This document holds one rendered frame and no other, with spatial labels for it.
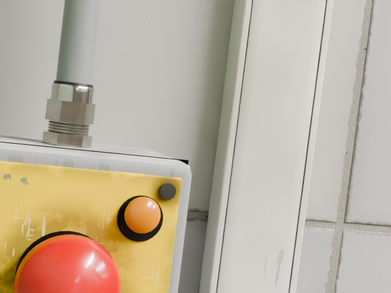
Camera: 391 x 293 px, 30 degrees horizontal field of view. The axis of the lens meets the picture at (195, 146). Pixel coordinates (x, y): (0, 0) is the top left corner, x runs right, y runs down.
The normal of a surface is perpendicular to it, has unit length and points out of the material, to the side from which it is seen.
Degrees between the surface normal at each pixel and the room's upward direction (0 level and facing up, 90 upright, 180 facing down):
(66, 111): 90
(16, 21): 90
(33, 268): 72
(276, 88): 90
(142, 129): 90
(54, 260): 60
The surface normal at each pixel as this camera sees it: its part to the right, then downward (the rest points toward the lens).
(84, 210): 0.29, 0.08
